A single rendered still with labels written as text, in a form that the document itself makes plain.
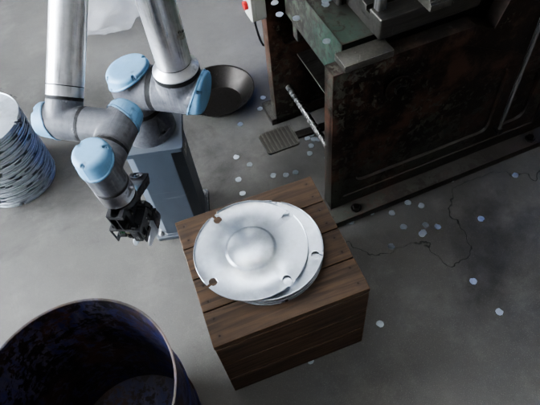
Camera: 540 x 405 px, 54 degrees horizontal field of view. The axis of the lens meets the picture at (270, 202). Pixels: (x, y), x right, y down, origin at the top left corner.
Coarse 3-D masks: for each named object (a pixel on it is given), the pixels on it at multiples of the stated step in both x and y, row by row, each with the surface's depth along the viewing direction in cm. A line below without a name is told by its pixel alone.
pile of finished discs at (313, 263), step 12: (288, 204) 140; (288, 216) 138; (300, 216) 138; (312, 228) 135; (312, 240) 133; (312, 252) 131; (312, 264) 129; (288, 276) 128; (300, 276) 128; (312, 276) 127; (288, 288) 126; (300, 288) 125; (264, 300) 124; (276, 300) 125; (288, 300) 127
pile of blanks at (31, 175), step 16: (16, 128) 179; (32, 128) 192; (0, 144) 175; (16, 144) 181; (32, 144) 188; (0, 160) 179; (16, 160) 184; (32, 160) 190; (48, 160) 199; (0, 176) 183; (16, 176) 186; (32, 176) 193; (48, 176) 201; (0, 192) 189; (16, 192) 191; (32, 192) 196
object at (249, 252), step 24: (216, 216) 139; (240, 216) 138; (264, 216) 138; (216, 240) 135; (240, 240) 133; (264, 240) 133; (288, 240) 133; (216, 264) 131; (240, 264) 129; (264, 264) 129; (288, 264) 129; (216, 288) 127; (240, 288) 126; (264, 288) 126
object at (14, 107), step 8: (0, 96) 187; (8, 96) 186; (0, 104) 184; (8, 104) 184; (16, 104) 183; (0, 112) 182; (8, 112) 181; (16, 112) 181; (0, 120) 180; (8, 120) 179; (16, 120) 179; (0, 128) 177; (8, 128) 177; (0, 136) 175
